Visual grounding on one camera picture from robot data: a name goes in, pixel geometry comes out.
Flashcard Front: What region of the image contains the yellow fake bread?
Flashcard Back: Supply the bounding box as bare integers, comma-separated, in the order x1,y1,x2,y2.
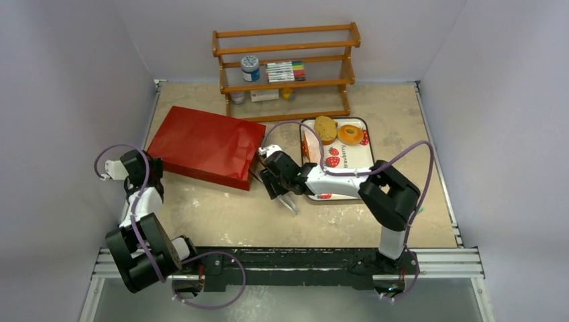
314,116,338,146

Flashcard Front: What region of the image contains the small white bottle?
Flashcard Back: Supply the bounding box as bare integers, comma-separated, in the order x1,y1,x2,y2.
229,91,246,104

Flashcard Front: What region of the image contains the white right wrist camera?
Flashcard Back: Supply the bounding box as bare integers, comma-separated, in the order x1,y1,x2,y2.
258,144,282,158

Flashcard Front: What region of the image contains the orange fake donut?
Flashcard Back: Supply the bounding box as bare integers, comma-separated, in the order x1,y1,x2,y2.
337,124,364,146

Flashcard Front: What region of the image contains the small yellow cube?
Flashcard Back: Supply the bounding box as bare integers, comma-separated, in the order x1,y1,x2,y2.
280,88,295,101

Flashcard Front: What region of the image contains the orange wooden shelf rack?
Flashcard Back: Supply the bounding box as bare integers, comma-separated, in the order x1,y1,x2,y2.
212,22,361,117

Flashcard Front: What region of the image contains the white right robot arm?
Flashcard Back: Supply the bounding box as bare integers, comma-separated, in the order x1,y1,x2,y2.
259,145,420,273

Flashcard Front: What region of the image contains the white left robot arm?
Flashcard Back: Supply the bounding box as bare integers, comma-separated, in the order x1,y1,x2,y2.
104,150,200,293

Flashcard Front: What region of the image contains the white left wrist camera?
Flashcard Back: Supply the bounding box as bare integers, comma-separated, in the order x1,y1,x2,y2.
101,160,129,180

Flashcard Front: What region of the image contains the small white box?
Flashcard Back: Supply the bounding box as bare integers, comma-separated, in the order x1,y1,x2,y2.
250,89,279,102

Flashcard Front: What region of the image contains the red paper bag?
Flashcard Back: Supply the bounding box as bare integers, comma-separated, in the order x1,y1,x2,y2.
147,106,266,191

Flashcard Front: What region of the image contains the blue label white jar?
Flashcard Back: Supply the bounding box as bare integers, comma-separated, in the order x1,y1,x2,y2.
240,55,260,83

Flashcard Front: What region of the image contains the pack of coloured markers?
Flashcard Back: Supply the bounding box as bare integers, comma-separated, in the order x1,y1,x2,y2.
265,60,306,83

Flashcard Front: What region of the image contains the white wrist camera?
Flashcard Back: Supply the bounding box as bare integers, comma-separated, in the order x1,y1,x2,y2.
101,160,129,180
258,144,282,158

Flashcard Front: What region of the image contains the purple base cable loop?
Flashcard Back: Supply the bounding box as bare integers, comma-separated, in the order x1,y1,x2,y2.
170,251,247,311

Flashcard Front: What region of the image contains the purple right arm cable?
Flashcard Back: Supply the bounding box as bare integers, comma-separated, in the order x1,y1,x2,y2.
260,121,435,303

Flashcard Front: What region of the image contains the strawberry print white tray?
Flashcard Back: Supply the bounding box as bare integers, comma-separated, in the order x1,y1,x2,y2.
300,116,376,202

